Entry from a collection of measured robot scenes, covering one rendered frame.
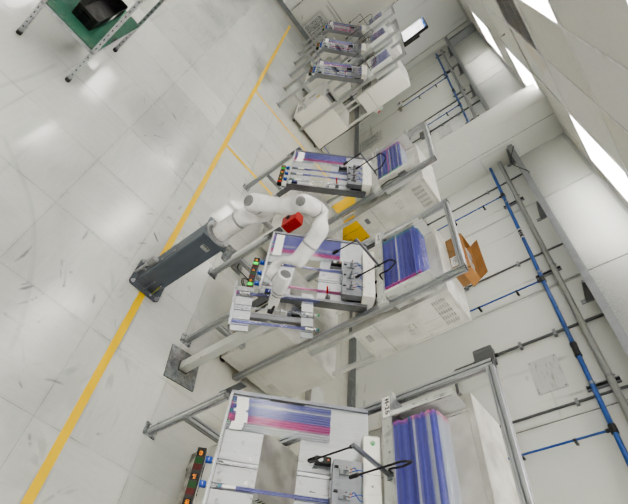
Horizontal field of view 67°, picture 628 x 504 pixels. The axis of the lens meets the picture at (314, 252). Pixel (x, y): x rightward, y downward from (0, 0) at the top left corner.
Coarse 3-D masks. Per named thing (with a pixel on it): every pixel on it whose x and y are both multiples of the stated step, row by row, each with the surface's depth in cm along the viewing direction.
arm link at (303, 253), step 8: (304, 248) 254; (312, 248) 254; (288, 256) 259; (296, 256) 256; (304, 256) 255; (272, 264) 261; (280, 264) 263; (296, 264) 256; (304, 264) 258; (272, 272) 261
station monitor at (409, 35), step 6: (420, 18) 679; (414, 24) 678; (420, 24) 657; (426, 24) 638; (408, 30) 676; (414, 30) 656; (420, 30) 638; (402, 36) 675; (408, 36) 654; (414, 36) 643; (408, 42) 648
